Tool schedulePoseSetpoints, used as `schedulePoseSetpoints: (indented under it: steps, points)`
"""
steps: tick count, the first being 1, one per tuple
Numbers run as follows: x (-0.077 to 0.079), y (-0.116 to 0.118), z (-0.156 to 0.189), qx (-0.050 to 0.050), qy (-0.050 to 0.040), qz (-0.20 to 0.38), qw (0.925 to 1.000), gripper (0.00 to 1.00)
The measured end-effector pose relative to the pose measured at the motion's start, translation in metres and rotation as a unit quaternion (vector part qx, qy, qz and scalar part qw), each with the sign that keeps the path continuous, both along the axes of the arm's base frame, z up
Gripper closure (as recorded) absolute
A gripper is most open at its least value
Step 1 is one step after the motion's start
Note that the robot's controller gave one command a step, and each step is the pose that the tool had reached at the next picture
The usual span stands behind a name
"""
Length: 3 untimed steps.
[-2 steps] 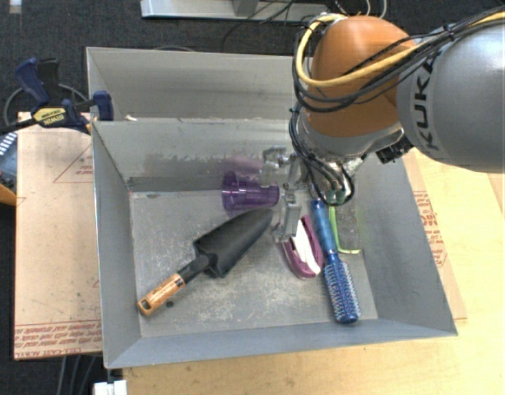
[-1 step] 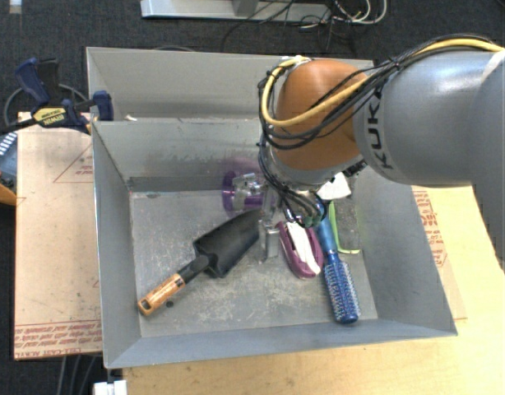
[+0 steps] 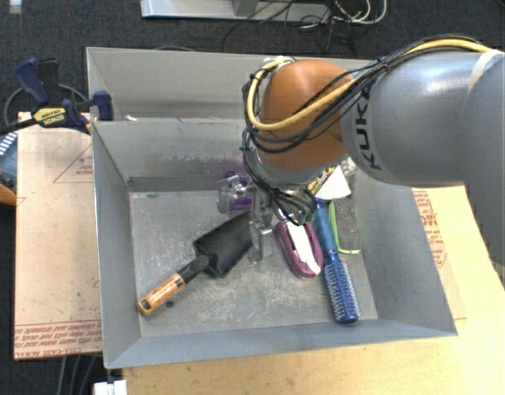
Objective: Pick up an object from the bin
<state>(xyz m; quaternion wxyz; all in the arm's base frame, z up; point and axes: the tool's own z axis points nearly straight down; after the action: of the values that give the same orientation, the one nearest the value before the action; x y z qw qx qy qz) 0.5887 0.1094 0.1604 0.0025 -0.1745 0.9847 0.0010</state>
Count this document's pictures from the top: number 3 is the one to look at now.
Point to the brown cardboard board red print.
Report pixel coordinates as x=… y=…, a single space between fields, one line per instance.
x=55 y=237

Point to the purple translucent object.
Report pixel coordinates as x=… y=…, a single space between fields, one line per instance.
x=238 y=205

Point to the blue round hairbrush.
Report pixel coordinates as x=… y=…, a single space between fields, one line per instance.
x=339 y=286

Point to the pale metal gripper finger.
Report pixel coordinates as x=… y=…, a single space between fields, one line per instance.
x=230 y=191
x=260 y=241

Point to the black cylinder on white bracket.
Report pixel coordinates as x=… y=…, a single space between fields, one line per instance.
x=334 y=185

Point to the grey metal bin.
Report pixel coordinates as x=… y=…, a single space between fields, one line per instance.
x=252 y=294

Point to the lime green thin strip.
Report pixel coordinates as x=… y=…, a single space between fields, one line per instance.
x=334 y=229

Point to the purple and white stapler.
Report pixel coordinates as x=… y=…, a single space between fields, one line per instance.
x=302 y=257

